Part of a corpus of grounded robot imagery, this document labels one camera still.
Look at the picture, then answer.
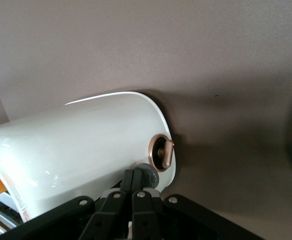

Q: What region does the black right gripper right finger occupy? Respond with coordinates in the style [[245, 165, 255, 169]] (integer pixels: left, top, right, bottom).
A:
[[131, 169, 262, 240]]

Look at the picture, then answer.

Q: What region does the cream white toaster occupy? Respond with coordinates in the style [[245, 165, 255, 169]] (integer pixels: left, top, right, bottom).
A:
[[0, 91, 178, 232]]

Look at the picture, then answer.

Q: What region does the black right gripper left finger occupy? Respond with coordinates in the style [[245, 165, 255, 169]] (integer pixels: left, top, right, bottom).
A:
[[0, 169, 136, 240]]

